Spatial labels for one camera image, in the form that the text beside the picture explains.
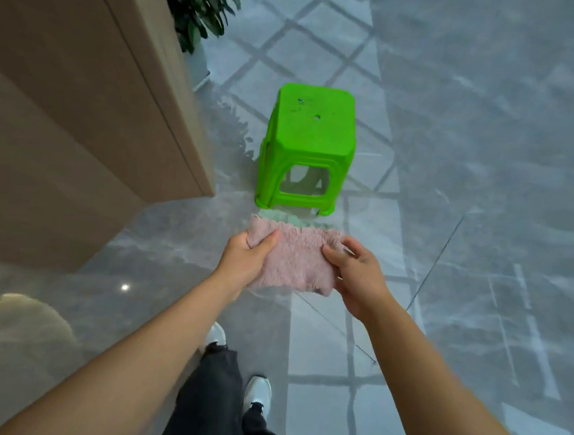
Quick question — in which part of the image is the pink cleaning cloth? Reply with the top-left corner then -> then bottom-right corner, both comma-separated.
242,209 -> 351,299

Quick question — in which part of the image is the light wooden cabinet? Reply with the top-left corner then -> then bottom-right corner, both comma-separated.
0,0 -> 232,285

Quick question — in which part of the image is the white sneaker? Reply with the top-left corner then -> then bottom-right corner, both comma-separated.
204,321 -> 229,355
241,373 -> 274,418

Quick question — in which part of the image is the person's right hand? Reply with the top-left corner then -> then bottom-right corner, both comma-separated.
315,233 -> 401,326

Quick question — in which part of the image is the white pot tray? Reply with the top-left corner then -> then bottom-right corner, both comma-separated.
191,68 -> 214,95

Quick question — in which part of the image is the person's left leg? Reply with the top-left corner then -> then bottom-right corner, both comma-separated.
158,339 -> 254,435

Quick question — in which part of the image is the green plastic stool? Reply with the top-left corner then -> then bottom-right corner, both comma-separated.
253,80 -> 362,219

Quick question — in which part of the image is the green leafy plant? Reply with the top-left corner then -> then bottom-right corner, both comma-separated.
150,0 -> 251,60

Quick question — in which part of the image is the person's right forearm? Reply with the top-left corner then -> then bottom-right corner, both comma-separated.
348,299 -> 563,435

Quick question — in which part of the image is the person's left forearm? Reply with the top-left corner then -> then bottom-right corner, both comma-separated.
0,256 -> 245,435

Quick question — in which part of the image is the person's left hand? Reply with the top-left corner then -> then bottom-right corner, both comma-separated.
209,224 -> 283,305

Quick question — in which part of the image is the grey plant pot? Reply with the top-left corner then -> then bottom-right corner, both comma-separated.
179,38 -> 214,93

